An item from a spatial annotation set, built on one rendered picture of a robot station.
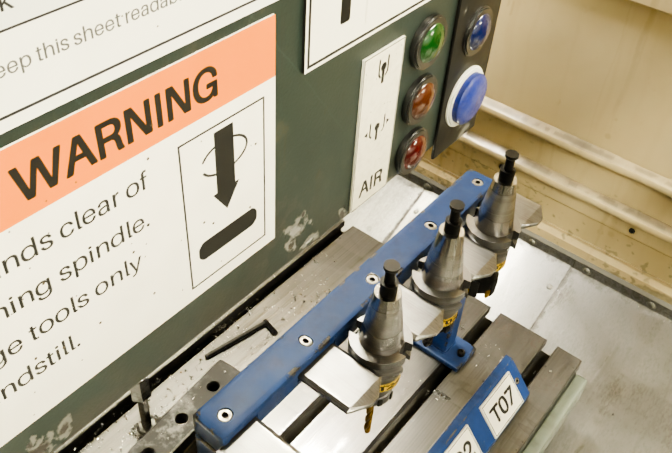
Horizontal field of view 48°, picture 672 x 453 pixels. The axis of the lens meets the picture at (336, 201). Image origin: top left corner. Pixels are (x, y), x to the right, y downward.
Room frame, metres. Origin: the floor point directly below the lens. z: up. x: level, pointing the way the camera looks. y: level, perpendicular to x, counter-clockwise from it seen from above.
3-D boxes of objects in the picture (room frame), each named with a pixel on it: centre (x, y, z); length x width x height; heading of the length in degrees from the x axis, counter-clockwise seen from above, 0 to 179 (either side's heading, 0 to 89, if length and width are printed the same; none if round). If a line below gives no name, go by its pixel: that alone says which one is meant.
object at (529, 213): (0.69, -0.22, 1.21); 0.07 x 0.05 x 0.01; 54
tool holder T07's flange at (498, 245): (0.64, -0.18, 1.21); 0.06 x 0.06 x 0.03
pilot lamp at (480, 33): (0.35, -0.07, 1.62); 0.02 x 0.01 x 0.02; 144
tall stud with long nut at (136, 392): (0.54, 0.23, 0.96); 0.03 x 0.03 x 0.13
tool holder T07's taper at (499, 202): (0.64, -0.18, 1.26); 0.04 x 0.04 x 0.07
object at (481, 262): (0.60, -0.15, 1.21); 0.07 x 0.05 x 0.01; 54
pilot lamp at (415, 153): (0.31, -0.04, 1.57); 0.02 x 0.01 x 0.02; 144
